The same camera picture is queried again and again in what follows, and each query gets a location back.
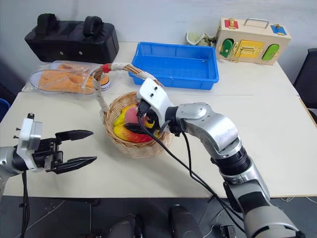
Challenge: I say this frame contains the orange shoes in plastic bag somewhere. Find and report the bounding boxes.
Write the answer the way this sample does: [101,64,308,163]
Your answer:
[21,60,113,96]

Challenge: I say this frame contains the wicker basket with handle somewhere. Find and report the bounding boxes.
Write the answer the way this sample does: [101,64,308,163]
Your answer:
[87,61,173,160]

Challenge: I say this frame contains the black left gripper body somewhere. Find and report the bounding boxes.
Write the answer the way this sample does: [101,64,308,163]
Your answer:
[31,137,64,173]

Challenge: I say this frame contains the black fabric bag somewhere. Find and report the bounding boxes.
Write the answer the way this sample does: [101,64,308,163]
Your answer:
[24,13,120,65]

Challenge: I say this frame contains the dark rounded shape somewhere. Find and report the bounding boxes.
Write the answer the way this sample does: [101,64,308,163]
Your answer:
[168,204,204,238]
[108,213,145,238]

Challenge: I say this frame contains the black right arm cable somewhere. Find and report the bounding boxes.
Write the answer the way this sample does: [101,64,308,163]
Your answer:
[137,115,246,223]
[180,130,247,233]

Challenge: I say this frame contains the pink red peach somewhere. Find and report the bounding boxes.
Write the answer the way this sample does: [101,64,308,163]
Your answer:
[124,105,143,125]

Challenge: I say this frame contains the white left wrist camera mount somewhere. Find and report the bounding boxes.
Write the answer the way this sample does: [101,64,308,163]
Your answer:
[12,113,44,172]

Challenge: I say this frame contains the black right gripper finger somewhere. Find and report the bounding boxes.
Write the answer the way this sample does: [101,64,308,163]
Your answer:
[123,123,147,135]

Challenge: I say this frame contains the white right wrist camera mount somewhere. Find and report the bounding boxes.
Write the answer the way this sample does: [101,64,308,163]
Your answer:
[138,77,178,131]

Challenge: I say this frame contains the small black floor device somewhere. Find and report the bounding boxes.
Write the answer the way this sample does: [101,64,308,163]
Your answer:
[220,224,236,238]

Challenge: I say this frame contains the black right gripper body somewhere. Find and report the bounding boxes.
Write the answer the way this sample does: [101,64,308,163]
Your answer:
[135,99,158,128]

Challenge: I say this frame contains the black mesh office chair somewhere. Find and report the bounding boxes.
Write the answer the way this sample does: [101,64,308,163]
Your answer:
[293,48,317,110]

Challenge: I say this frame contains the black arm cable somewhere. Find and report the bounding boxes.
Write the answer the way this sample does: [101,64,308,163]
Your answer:
[137,115,246,223]
[19,170,32,238]
[180,130,247,233]

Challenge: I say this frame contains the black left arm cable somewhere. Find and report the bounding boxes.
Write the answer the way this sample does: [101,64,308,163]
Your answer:
[19,170,32,238]

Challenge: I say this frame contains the small yellow fruit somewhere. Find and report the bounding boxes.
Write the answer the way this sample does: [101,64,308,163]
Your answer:
[146,118,161,137]

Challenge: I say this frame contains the blue plastic bin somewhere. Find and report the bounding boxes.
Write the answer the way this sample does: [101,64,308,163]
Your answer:
[130,41,220,91]

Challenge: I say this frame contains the cream green plush toy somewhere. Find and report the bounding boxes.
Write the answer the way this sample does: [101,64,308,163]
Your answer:
[185,31,219,48]

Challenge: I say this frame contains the yellow green mango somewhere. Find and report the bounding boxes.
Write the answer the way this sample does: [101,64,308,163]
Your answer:
[113,111,131,128]

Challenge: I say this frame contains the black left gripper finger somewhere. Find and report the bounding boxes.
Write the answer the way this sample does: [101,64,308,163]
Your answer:
[50,156,98,175]
[54,129,95,143]

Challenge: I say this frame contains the blue plastic object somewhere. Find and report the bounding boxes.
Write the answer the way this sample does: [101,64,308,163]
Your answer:
[0,97,11,122]

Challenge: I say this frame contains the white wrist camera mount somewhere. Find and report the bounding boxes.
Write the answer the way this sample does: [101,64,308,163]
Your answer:
[12,113,44,172]
[138,77,178,131]

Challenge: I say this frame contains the orange canvas sneaker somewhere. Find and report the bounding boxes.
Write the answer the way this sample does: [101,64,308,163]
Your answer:
[56,62,111,92]
[31,69,96,94]

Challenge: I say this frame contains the wooden lock latch box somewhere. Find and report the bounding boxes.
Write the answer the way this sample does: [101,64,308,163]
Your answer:
[214,17,292,66]

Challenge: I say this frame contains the red yellow mango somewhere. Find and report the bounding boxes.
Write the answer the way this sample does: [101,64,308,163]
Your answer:
[113,123,155,144]

